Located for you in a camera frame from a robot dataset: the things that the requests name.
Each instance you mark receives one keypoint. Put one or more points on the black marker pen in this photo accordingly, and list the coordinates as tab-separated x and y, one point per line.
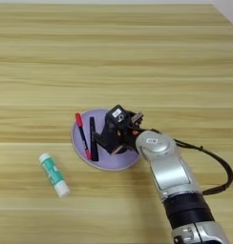
93	136

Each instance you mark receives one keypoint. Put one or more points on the green and white glue stick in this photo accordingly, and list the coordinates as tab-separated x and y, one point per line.
54	174

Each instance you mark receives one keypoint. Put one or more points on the black mesh pen cup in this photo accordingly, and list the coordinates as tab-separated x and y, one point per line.
106	134

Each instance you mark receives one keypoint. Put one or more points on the red marker pen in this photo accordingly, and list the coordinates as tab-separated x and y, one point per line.
81	133

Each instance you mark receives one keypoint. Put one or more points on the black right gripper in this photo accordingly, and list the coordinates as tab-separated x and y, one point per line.
126	135

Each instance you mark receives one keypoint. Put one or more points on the round lilac plastic plate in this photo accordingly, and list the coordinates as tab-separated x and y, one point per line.
102	160

